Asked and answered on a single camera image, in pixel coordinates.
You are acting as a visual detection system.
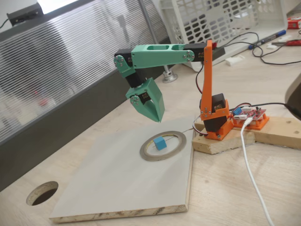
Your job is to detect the small blue cube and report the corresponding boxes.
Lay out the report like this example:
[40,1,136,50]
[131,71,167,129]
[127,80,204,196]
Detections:
[152,136,168,151]

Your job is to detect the round metal partition foot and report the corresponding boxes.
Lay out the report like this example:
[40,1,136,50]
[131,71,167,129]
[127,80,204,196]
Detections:
[162,65,179,84]

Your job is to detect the ribbed translucent desk partition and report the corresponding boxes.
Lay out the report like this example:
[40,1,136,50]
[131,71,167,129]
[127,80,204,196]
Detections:
[0,0,174,192]

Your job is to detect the white chipboard panel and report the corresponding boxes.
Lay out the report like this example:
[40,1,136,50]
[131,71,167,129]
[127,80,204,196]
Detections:
[48,114,196,224]

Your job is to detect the pale wooden base block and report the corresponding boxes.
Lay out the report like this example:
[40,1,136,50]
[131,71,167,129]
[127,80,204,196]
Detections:
[191,120,256,155]

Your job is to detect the white plastic printed part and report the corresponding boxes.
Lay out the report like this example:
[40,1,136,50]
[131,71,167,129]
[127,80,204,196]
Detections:
[225,55,245,66]

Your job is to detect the red controller circuit board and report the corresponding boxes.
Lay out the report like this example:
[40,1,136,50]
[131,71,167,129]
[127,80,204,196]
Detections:
[231,106,268,122]

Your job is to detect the pale wooden plank with holes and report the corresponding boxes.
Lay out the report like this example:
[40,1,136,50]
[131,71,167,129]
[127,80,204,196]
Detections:
[253,115,301,149]

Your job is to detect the blue capped marker pen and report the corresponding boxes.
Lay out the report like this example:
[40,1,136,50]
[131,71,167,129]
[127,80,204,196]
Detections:
[248,30,287,49]

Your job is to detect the beige and dark rounded object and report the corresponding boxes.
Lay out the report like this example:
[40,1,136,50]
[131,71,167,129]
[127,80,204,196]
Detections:
[284,72,301,111]

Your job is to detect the black box device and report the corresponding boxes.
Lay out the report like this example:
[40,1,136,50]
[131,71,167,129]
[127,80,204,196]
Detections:
[6,2,43,26]

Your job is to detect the white perforated plastic crate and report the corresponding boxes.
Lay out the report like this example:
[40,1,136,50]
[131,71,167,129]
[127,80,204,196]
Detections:
[160,0,289,73]

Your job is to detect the small red box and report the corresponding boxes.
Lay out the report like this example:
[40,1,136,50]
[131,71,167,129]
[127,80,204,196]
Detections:
[286,18,301,30]

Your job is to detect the dark red arm wire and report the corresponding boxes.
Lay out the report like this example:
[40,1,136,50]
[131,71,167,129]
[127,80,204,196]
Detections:
[195,63,204,94]

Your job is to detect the grey ring of tape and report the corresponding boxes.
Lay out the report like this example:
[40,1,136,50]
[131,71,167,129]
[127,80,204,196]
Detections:
[139,130,187,162]

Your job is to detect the tricolour base servo cable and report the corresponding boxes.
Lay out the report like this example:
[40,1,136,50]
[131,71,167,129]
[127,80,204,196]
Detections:
[192,117,209,137]

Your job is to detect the black power strip red switch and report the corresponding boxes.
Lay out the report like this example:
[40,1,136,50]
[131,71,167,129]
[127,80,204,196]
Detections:
[211,41,226,63]

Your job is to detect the orange printed board mount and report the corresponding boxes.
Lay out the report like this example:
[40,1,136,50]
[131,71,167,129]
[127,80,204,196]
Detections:
[232,113,270,130]

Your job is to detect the white USB cable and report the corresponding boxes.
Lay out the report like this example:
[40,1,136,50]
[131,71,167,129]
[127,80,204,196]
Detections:
[239,117,276,226]

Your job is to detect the thin black table cable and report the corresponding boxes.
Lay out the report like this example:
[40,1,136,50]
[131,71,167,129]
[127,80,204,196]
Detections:
[228,32,301,66]

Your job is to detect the black power cable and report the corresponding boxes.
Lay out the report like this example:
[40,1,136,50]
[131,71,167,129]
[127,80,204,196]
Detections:
[253,102,301,118]

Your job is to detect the red handled pliers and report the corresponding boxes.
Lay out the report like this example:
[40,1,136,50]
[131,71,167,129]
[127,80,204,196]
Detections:
[271,39,301,47]

